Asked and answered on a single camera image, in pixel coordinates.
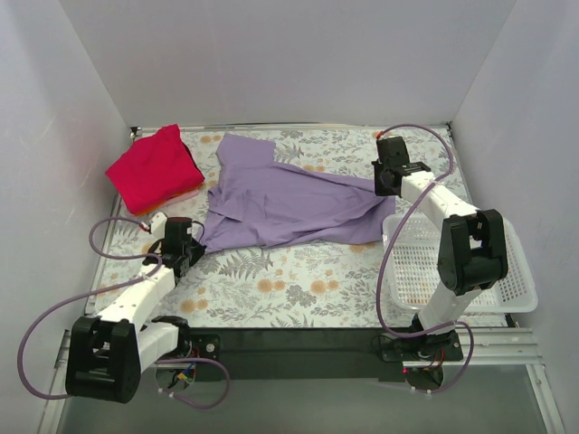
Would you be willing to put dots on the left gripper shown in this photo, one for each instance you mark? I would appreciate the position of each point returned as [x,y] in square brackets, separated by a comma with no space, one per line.
[194,249]

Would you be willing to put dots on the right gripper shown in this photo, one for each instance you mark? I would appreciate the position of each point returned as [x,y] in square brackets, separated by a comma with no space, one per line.
[384,182]

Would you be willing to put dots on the purple t shirt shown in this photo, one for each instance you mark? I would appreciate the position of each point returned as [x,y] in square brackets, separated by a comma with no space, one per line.
[259,202]

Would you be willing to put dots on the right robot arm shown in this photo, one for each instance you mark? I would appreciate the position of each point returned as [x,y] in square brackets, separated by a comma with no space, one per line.
[472,254]

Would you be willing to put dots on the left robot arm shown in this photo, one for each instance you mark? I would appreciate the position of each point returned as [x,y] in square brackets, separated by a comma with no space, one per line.
[109,351]

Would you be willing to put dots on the orange folded t shirt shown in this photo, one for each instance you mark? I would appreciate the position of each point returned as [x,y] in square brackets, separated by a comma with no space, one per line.
[151,208]

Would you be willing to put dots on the pink folded t shirt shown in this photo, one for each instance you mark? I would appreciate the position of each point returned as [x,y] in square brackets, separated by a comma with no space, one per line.
[187,193]

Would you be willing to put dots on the red folded t shirt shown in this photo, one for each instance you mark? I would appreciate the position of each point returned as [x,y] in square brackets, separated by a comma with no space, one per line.
[155,169]

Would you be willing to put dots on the white plastic basket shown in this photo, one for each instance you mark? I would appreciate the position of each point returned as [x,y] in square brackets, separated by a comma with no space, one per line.
[411,275]

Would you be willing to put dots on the floral table mat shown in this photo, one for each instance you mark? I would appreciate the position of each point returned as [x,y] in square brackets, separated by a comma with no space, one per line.
[317,284]

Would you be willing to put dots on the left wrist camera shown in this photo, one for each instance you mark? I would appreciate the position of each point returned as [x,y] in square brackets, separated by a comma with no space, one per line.
[156,225]

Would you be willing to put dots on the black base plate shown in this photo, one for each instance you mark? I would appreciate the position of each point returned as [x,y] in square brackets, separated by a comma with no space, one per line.
[312,353]

